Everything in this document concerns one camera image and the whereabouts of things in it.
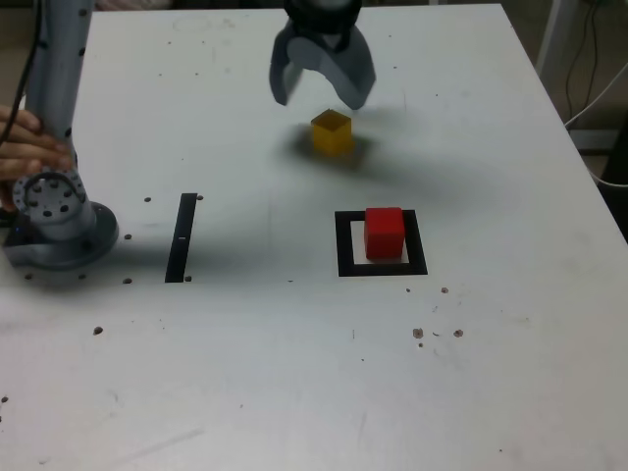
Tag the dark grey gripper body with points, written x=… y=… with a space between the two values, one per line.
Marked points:
x=314 y=22

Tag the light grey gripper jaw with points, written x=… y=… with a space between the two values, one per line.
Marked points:
x=355 y=73

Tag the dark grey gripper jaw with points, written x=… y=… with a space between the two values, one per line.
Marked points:
x=280 y=68

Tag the yellow cube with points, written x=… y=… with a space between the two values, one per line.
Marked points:
x=331 y=135

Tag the red cube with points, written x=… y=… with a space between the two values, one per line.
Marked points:
x=385 y=235

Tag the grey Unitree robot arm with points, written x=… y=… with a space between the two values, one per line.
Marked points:
x=54 y=73

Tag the black tape square outline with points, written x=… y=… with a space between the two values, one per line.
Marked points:
x=343 y=245

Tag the person's hand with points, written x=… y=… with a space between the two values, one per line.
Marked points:
x=24 y=147

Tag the black tape strip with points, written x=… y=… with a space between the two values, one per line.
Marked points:
x=180 y=235

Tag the grey box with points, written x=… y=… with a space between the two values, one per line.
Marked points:
x=593 y=140

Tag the white post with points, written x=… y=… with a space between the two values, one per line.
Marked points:
x=549 y=34

